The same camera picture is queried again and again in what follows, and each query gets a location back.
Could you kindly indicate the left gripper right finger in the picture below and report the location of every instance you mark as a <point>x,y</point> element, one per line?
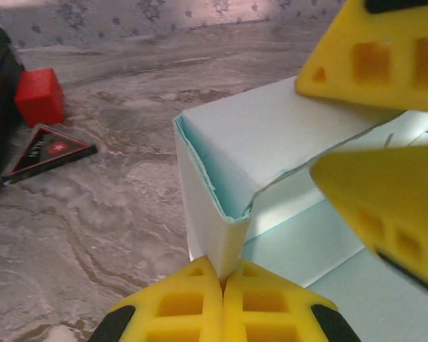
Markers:
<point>271,306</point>

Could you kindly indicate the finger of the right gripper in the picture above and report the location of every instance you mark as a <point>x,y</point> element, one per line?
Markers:
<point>385,206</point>
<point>374,53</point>

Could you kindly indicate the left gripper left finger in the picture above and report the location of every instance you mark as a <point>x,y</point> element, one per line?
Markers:
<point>171,306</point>

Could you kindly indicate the light blue paper box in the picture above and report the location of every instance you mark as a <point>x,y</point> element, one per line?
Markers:
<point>271,149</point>

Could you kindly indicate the black red triangular tag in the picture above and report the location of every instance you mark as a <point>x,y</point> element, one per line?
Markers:
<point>46,151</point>

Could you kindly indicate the red cube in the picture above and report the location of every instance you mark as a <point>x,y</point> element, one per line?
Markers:
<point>39,96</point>

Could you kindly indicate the black hard case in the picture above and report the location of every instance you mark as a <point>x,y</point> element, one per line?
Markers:
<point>0,107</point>

